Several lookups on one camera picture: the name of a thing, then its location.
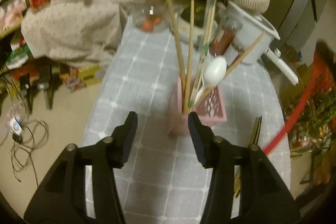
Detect red plastic spoon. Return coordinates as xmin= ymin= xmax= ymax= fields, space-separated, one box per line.
xmin=262 ymin=74 xmax=319 ymax=155

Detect orange plastic bag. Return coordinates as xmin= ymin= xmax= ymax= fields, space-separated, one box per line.
xmin=312 ymin=40 xmax=336 ymax=98

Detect floral appliance cover cloth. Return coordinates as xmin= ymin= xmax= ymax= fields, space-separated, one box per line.
xmin=21 ymin=0 xmax=133 ymax=68

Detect green leafy vegetables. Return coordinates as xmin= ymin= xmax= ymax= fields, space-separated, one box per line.
xmin=304 ymin=93 xmax=336 ymax=140

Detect white plastic spoon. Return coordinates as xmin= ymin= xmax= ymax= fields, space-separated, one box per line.
xmin=194 ymin=56 xmax=228 ymax=106

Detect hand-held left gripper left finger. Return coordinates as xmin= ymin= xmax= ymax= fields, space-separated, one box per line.
xmin=23 ymin=111 xmax=139 ymax=224

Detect bundle of wooden chopsticks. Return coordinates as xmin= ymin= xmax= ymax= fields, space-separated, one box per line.
xmin=165 ymin=0 xmax=267 ymax=198

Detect black stand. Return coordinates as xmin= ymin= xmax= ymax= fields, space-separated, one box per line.
xmin=16 ymin=64 xmax=54 ymax=110

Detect wooden shelf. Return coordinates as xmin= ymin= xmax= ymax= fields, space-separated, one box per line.
xmin=0 ymin=22 xmax=27 ymax=39

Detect red spice jar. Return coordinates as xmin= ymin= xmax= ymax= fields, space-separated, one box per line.
xmin=210 ymin=20 xmax=243 ymax=56

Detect black chopstick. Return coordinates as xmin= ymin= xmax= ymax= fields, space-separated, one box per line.
xmin=253 ymin=116 xmax=263 ymax=147
xmin=251 ymin=116 xmax=261 ymax=147

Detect grey refrigerator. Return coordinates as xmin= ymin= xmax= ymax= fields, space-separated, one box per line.
xmin=278 ymin=0 xmax=328 ymax=56

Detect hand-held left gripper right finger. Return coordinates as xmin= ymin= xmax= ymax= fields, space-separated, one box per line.
xmin=188 ymin=111 xmax=303 ymax=224

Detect clear storage container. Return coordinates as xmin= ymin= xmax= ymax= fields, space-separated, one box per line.
xmin=0 ymin=0 xmax=27 ymax=30

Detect black wire rack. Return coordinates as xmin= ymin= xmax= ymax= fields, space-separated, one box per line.
xmin=283 ymin=40 xmax=336 ymax=185

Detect pink plastic utensil basket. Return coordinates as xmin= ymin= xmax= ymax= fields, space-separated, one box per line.
xmin=168 ymin=76 xmax=227 ymax=136

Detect white power adapter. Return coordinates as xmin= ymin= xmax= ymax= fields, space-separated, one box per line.
xmin=7 ymin=109 xmax=24 ymax=143

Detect grey checkered tablecloth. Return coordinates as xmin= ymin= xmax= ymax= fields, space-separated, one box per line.
xmin=83 ymin=18 xmax=292 ymax=224

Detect white electric pot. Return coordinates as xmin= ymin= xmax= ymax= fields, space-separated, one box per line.
xmin=222 ymin=1 xmax=300 ymax=85

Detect clear glass jar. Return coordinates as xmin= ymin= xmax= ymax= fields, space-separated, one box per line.
xmin=126 ymin=0 xmax=181 ymax=33

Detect dark green squash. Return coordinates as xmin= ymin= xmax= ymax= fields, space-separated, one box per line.
xmin=181 ymin=5 xmax=210 ymax=28

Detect yellow cardboard box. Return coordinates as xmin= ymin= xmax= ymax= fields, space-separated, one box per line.
xmin=60 ymin=63 xmax=101 ymax=93

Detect white ceramic bowl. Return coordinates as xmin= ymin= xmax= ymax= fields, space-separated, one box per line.
xmin=176 ymin=13 xmax=213 ymax=42

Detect tangled floor cable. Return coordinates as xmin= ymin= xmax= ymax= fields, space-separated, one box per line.
xmin=0 ymin=119 xmax=50 ymax=184

